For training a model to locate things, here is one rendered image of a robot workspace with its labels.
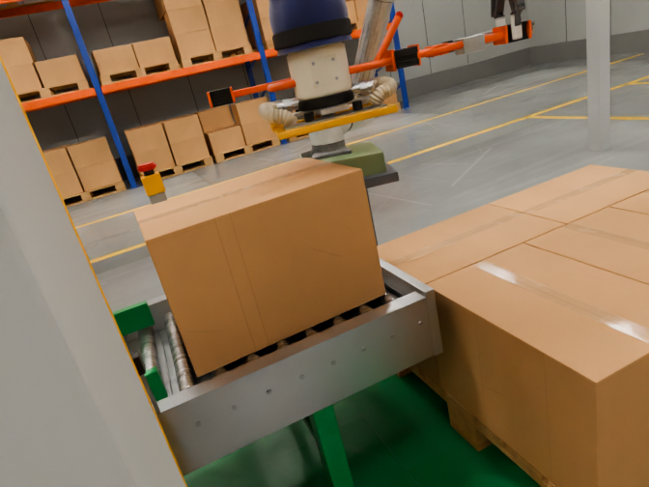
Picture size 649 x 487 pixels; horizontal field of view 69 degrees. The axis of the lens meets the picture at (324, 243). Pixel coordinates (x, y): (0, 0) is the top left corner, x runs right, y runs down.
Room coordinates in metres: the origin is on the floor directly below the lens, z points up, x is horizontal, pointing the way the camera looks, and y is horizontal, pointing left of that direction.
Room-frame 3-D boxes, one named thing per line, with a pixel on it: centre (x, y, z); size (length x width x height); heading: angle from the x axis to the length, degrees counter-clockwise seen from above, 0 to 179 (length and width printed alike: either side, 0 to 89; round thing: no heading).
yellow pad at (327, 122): (1.37, -0.11, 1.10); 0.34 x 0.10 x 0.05; 96
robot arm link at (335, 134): (2.20, -0.13, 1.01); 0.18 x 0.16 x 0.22; 127
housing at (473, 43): (1.51, -0.56, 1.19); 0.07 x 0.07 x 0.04; 6
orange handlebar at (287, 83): (1.60, -0.28, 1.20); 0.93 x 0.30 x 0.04; 96
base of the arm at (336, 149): (2.19, -0.10, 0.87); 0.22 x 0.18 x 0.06; 93
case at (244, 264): (1.38, 0.20, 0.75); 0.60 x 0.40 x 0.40; 111
